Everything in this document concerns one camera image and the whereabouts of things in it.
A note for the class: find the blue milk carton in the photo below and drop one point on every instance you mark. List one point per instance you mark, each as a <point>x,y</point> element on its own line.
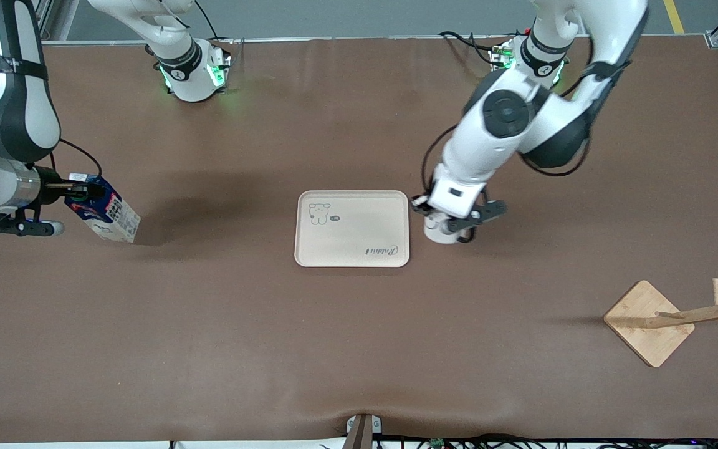
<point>113,218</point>

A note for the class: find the brown table mat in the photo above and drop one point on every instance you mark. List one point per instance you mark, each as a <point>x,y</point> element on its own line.
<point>359,343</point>

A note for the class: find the beige tray with bear print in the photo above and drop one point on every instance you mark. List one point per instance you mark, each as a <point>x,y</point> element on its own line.
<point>359,231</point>

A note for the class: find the small green circuit board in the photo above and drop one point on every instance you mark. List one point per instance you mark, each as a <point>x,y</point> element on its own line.
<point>437,443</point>

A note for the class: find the wooden cup stand with pegs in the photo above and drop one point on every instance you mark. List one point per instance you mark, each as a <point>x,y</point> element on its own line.
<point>639,324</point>

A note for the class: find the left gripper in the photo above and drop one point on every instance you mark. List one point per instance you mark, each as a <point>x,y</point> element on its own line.
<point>421,208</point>

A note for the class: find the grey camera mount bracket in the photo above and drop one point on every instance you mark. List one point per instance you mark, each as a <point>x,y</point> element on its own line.
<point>362,433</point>

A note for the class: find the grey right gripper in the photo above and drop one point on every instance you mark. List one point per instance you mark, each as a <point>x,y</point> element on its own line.
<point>53,192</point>

